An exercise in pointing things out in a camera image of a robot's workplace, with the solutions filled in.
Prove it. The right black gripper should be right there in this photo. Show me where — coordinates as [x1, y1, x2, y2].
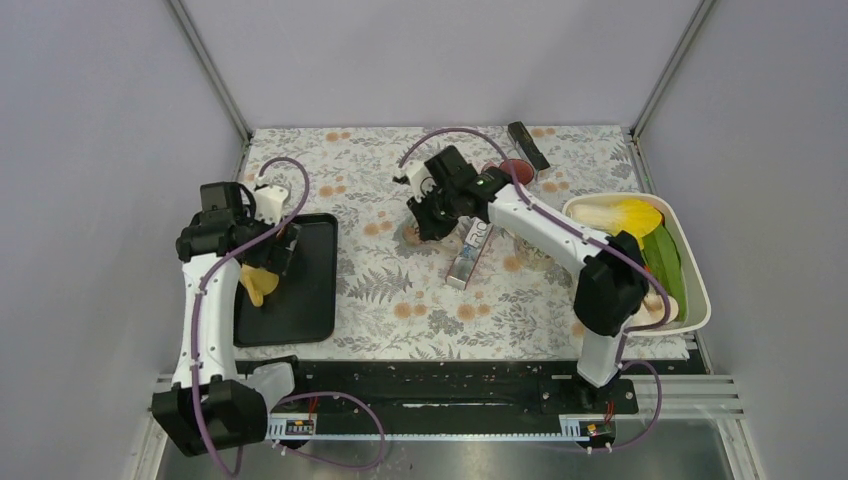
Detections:
[407, 183, 461, 242]

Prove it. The cream mug red pattern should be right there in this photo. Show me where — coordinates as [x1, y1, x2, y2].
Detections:
[401, 223, 465, 257]

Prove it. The pink floral mug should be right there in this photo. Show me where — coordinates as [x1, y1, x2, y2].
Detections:
[483, 158, 536, 186]

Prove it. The green inside floral mug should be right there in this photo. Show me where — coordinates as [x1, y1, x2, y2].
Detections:
[513, 236, 555, 272]

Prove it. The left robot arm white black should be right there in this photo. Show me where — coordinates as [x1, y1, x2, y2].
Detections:
[151, 182, 311, 457]

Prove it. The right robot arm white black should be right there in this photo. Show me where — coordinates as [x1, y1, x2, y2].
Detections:
[393, 146, 649, 412]

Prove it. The silver toothpaste box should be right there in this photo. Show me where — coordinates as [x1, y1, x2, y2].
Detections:
[445, 219, 492, 290]

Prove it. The black plastic tray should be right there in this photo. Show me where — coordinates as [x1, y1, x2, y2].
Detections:
[233, 213, 338, 347]

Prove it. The black rectangular box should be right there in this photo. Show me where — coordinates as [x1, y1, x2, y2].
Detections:
[507, 121, 550, 174]

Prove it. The floral tablecloth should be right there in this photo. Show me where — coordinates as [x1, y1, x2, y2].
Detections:
[209, 125, 694, 363]

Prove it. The napa cabbage toy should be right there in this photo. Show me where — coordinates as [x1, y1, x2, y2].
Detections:
[565, 199, 664, 250]

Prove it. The green leafy vegetable toy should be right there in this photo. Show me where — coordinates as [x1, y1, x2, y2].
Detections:
[642, 224, 688, 322]

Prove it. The white mushroom toy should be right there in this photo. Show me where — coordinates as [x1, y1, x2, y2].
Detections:
[630, 293, 680, 327]

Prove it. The white plastic basin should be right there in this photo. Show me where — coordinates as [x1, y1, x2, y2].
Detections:
[562, 192, 712, 337]

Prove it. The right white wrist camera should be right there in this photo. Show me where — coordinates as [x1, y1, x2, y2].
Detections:
[392, 161, 437, 202]

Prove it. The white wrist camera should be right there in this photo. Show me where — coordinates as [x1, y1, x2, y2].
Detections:
[392, 161, 437, 202]
[252, 184, 290, 226]

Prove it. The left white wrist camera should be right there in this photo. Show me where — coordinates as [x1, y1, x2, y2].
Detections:
[252, 184, 290, 226]

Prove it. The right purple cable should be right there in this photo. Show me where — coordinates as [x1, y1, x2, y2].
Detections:
[397, 127, 673, 454]

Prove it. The purple cable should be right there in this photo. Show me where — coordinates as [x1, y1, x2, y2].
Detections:
[189, 156, 388, 480]
[397, 127, 673, 454]

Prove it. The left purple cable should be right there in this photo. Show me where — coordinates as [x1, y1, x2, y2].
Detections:
[189, 156, 388, 480]

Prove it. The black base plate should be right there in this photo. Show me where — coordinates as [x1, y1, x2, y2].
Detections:
[247, 357, 640, 417]

